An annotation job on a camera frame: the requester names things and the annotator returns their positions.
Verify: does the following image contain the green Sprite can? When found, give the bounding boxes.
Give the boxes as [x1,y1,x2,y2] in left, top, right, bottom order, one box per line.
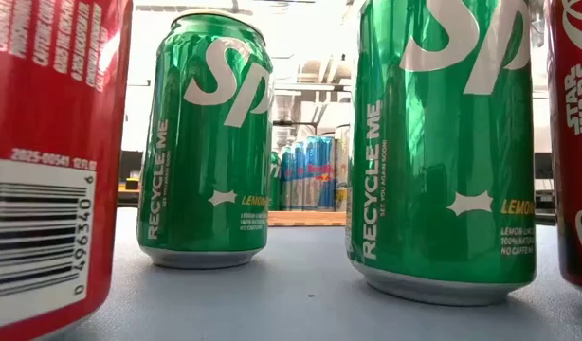
[136,8,276,270]
[345,0,538,307]
[270,150,282,212]

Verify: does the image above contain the wooden slatted shelf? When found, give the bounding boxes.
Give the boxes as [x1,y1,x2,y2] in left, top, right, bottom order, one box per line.
[267,210,348,227]

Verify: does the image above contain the black equipment box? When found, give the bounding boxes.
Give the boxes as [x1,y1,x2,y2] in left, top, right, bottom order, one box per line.
[118,150,144,207]

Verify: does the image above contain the red Coca-Cola can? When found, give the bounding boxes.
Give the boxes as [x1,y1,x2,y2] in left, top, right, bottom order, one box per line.
[0,0,135,341]
[546,0,582,293]

